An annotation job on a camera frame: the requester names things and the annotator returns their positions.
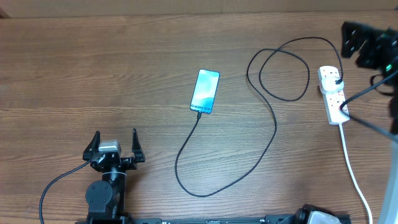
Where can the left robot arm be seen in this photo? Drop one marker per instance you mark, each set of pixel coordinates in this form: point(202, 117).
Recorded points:
point(106, 197)

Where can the white power strip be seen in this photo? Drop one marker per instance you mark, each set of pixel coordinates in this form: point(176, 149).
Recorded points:
point(333, 101)

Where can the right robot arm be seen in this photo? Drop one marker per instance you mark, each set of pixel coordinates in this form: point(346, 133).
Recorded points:
point(306, 164)

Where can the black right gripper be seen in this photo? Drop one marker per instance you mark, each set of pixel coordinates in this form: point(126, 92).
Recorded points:
point(374, 47)

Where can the white charger plug adapter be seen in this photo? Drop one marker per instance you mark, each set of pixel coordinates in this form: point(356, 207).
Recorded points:
point(329, 85)

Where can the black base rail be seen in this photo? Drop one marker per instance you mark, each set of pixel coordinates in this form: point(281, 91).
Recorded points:
point(268, 219)

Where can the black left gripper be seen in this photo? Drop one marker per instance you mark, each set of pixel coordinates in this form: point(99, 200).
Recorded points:
point(130, 163)

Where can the blue screen smartphone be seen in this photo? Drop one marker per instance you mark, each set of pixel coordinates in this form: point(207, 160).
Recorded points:
point(205, 91)

